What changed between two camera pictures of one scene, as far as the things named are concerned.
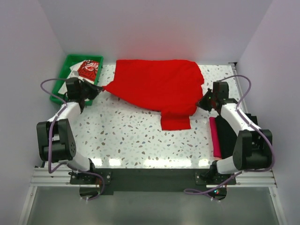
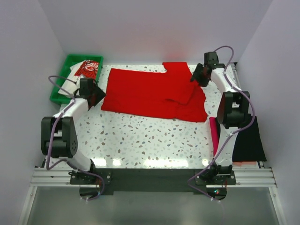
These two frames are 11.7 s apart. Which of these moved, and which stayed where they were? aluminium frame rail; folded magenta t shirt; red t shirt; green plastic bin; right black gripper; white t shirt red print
Moved: right black gripper; red t shirt
Stayed: folded magenta t shirt; green plastic bin; aluminium frame rail; white t shirt red print
